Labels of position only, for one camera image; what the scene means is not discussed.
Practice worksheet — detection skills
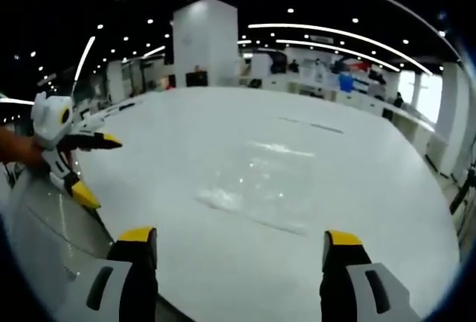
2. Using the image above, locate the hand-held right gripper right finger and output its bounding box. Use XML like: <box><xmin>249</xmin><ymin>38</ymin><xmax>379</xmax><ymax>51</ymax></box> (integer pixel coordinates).
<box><xmin>319</xmin><ymin>229</ymin><xmax>421</xmax><ymax>322</ymax></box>

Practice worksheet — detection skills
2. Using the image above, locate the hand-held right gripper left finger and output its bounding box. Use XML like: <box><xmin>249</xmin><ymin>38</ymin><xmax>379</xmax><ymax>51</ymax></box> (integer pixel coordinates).
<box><xmin>61</xmin><ymin>226</ymin><xmax>159</xmax><ymax>322</ymax></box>

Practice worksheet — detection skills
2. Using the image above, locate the clear resealable plastic bag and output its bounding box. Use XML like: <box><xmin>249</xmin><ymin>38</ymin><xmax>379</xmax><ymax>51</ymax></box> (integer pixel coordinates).
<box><xmin>195</xmin><ymin>139</ymin><xmax>317</xmax><ymax>236</ymax></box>

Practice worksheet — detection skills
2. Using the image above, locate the black cabinet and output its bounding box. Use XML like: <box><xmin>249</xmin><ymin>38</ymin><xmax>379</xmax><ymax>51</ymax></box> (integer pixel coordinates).
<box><xmin>185</xmin><ymin>71</ymin><xmax>208</xmax><ymax>88</ymax></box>

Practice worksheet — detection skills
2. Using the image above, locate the white square pillar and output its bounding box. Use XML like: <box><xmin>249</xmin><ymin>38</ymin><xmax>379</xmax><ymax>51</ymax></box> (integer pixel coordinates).
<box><xmin>172</xmin><ymin>0</ymin><xmax>239</xmax><ymax>88</ymax></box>

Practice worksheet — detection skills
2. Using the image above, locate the black tripod stand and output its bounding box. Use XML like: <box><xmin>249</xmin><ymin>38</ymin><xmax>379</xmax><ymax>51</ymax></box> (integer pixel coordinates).
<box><xmin>448</xmin><ymin>167</ymin><xmax>476</xmax><ymax>216</ymax></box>

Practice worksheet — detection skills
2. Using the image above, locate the blue box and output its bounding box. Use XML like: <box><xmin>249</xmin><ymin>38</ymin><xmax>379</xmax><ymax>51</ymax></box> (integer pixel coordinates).
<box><xmin>338</xmin><ymin>73</ymin><xmax>353</xmax><ymax>94</ymax></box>

